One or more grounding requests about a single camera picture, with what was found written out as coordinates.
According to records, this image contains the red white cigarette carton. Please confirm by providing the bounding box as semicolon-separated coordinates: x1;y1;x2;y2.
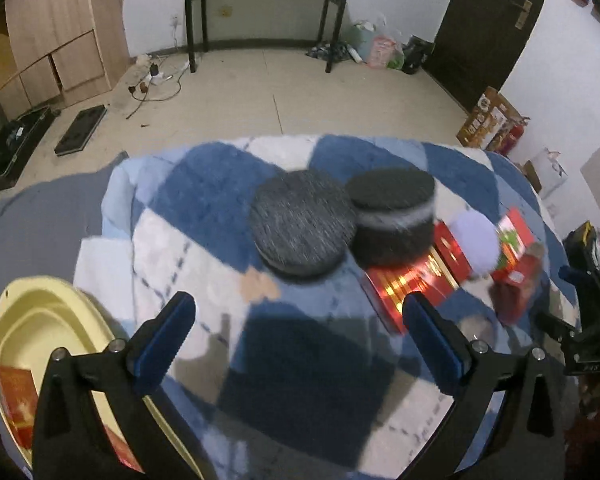
489;208;545;326

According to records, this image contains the yellow plastic basin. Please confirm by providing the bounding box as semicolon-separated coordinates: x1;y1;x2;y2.
0;276;204;479

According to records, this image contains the lavender plush ball keychain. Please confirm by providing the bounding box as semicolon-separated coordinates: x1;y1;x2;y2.
449;209;501;276

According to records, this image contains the shiny red gold box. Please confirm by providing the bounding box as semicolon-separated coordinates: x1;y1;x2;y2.
361;221;471;335

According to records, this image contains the black round sandwich cookie box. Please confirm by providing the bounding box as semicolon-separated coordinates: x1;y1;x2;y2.
346;168;436;269

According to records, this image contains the dark speckled round disc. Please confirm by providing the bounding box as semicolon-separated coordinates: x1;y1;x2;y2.
248;169;356;280

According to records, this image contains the red box in basin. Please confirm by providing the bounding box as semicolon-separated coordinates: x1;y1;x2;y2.
0;365;142;472

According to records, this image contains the grey bed sheet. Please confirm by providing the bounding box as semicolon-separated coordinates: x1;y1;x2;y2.
0;152;129;296

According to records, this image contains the blue white checkered rug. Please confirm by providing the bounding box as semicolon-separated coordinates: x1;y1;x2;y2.
73;136;580;479

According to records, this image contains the printed cardboard box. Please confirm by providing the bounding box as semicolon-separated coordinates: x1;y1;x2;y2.
456;87;522;152

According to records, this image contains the open black case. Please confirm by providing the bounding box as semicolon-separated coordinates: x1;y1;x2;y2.
0;106;60;191

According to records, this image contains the black flat tray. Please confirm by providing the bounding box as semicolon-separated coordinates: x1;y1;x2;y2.
54;104;107;157

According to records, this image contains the black bag by door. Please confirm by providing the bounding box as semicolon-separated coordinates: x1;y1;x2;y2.
401;35;436;75

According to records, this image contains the dark brown door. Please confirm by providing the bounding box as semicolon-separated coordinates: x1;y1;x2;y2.
425;0;544;112

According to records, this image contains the pink plastic bag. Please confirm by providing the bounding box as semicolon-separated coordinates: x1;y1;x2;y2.
366;36;396;68

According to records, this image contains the wooden cabinet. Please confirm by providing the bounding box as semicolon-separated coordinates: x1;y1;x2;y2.
0;0;131;119

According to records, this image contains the white power strip with cables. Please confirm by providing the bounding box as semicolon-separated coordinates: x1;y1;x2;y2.
125;56;192;122

